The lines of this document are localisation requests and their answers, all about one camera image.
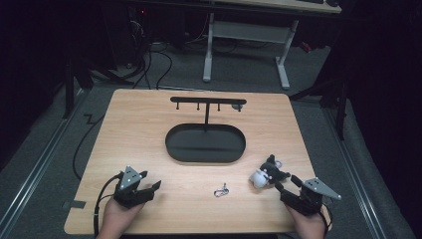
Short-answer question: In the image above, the metal floor rail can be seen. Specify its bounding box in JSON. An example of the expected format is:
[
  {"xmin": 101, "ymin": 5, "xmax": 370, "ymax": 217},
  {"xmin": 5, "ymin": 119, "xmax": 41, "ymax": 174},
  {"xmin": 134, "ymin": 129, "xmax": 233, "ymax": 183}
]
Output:
[
  {"xmin": 322, "ymin": 107, "xmax": 389, "ymax": 239},
  {"xmin": 0, "ymin": 89, "xmax": 88, "ymax": 233}
]

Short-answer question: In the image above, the person's right hand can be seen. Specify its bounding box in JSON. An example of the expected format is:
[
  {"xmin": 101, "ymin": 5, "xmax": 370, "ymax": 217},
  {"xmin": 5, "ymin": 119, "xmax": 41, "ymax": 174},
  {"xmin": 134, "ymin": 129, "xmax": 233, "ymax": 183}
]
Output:
[{"xmin": 286, "ymin": 204, "xmax": 327, "ymax": 239}]

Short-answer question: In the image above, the silver carabiner key ring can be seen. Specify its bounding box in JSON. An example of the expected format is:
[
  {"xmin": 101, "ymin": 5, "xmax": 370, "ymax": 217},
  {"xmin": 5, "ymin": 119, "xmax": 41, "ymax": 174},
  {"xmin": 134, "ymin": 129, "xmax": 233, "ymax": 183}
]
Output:
[{"xmin": 213, "ymin": 182, "xmax": 231, "ymax": 198}]

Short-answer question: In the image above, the black floor cable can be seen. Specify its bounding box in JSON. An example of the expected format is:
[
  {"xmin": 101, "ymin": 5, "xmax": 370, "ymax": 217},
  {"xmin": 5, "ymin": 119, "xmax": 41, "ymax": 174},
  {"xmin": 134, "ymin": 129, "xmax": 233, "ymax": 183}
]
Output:
[{"xmin": 72, "ymin": 114, "xmax": 106, "ymax": 181}]

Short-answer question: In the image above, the black white plush keychain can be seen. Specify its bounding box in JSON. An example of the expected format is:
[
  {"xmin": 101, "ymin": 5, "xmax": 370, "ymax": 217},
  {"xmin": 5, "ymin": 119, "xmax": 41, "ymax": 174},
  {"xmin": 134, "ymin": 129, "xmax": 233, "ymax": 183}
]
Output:
[{"xmin": 248, "ymin": 153, "xmax": 293, "ymax": 189}]

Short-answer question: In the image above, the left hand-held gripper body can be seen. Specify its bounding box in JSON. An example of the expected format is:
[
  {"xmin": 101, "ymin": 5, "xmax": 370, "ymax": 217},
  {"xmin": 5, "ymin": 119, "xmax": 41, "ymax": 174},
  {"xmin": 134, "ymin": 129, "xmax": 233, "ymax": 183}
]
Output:
[{"xmin": 113, "ymin": 164, "xmax": 156, "ymax": 209}]

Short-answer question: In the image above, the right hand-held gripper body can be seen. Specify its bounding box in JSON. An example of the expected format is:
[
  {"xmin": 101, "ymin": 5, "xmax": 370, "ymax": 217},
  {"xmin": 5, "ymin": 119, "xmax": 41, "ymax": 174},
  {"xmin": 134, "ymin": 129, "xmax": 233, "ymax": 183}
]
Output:
[{"xmin": 280, "ymin": 177, "xmax": 342, "ymax": 217}]

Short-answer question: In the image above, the black key rack with tray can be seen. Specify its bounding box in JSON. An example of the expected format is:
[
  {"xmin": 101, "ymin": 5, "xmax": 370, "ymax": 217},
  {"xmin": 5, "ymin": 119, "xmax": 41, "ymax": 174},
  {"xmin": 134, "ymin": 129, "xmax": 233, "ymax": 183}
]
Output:
[{"xmin": 164, "ymin": 96, "xmax": 248, "ymax": 164}]

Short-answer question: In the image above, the dark computer tower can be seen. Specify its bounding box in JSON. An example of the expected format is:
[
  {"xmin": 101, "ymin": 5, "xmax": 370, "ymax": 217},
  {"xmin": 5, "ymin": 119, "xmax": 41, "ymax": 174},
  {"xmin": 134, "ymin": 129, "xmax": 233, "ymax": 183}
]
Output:
[{"xmin": 101, "ymin": 0, "xmax": 152, "ymax": 69}]

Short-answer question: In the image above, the white desk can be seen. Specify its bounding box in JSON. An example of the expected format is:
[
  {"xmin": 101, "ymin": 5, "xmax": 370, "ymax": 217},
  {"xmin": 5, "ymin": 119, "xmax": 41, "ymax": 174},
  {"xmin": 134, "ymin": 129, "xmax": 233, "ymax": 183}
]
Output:
[{"xmin": 202, "ymin": 0, "xmax": 342, "ymax": 91}]

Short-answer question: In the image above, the black cable bundle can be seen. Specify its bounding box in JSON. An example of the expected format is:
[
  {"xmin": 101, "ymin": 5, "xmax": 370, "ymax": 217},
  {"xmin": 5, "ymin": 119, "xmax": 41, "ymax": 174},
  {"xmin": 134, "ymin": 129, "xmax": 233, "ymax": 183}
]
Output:
[{"xmin": 127, "ymin": 19, "xmax": 174, "ymax": 91}]

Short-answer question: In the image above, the black metal stand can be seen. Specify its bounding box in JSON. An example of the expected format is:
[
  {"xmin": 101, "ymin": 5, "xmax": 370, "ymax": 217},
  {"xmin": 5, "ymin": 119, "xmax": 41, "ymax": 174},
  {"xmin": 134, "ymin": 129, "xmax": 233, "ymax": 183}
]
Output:
[
  {"xmin": 62, "ymin": 59, "xmax": 133, "ymax": 120},
  {"xmin": 288, "ymin": 74, "xmax": 350, "ymax": 141}
]

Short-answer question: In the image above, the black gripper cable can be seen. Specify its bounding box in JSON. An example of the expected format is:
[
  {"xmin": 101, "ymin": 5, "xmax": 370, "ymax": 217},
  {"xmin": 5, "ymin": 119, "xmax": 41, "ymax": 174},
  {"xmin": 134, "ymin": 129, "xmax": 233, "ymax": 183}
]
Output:
[
  {"xmin": 316, "ymin": 202, "xmax": 333, "ymax": 235},
  {"xmin": 93, "ymin": 172, "xmax": 124, "ymax": 239}
]

